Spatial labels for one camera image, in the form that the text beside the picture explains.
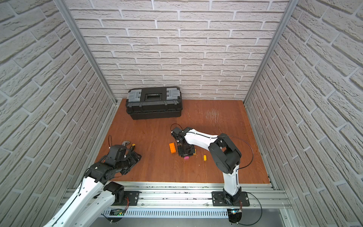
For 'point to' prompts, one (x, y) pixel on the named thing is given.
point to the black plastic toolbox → (154, 102)
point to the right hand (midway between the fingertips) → (186, 155)
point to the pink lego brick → (186, 158)
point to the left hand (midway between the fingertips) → (140, 156)
